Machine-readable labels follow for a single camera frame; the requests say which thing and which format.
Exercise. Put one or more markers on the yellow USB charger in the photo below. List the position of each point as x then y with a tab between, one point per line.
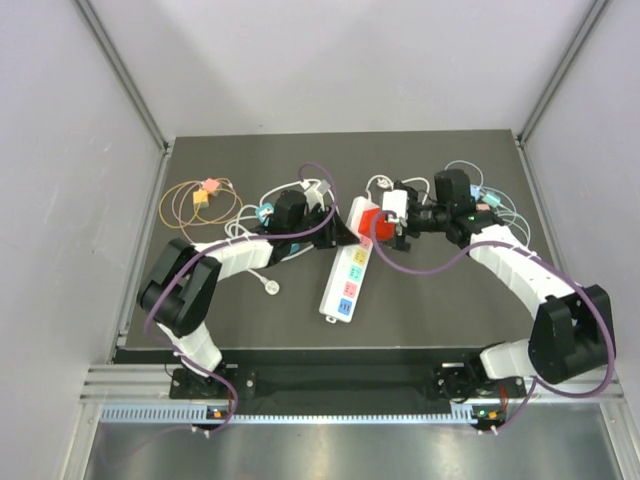
200	199

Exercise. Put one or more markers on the teal power strip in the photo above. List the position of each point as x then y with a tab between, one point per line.
263	214

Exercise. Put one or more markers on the mint USB charger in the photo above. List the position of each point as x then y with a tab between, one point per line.
491	199

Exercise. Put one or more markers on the aluminium frame rail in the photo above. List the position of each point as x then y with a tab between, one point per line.
139	383

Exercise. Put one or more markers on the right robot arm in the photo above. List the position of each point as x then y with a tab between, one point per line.
572	331

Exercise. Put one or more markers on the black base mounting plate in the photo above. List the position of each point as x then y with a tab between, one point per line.
326	382

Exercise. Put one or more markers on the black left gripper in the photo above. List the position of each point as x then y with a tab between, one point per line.
335	232

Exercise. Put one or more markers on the white power strip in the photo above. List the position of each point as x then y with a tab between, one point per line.
348	270

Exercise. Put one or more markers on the perforated cable duct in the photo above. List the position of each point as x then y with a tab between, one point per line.
202	414

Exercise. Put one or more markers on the pink USB charger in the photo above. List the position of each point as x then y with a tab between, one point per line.
211	186

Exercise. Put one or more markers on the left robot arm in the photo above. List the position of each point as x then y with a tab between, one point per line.
177	293

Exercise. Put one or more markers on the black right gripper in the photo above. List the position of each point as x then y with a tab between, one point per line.
407	230

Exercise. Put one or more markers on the white wall plug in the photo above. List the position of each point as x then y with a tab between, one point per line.
271	287

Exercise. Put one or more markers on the blue USB charger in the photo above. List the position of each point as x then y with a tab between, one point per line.
475	191

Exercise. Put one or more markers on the red cube adapter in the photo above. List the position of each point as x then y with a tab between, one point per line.
375	227

